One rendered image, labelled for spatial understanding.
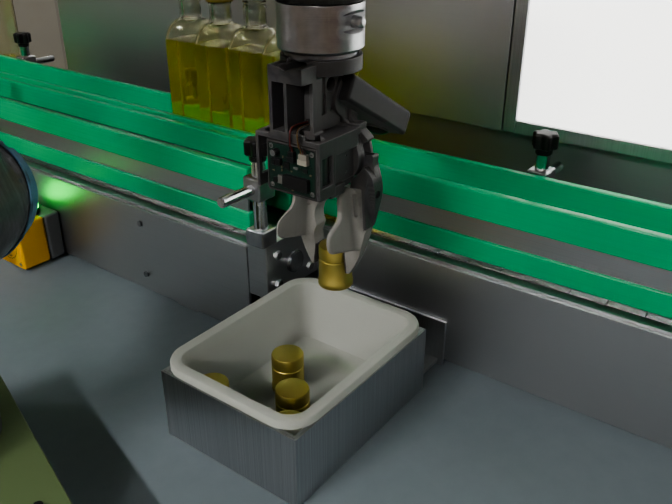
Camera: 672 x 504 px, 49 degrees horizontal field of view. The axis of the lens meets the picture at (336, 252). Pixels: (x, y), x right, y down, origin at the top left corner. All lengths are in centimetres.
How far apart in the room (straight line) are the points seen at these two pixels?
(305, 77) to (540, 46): 37
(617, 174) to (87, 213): 70
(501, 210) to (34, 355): 57
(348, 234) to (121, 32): 84
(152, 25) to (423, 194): 69
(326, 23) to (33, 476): 44
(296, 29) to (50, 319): 56
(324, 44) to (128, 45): 84
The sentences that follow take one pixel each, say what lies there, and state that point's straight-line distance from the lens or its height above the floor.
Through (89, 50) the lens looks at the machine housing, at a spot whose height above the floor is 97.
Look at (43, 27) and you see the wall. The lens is 385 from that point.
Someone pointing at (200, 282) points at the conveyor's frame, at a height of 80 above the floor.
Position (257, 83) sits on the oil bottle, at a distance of 95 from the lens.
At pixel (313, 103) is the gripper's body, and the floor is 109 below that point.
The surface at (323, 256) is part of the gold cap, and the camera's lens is 72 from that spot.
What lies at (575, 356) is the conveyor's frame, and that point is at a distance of 80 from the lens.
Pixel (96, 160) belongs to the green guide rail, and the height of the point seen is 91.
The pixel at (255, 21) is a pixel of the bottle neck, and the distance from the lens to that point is 96.
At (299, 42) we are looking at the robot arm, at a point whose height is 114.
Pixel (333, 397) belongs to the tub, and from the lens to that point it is 67.
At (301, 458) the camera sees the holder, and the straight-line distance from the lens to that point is 67.
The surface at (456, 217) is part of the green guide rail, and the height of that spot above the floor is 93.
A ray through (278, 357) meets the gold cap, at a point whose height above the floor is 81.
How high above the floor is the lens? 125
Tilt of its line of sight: 27 degrees down
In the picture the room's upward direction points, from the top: straight up
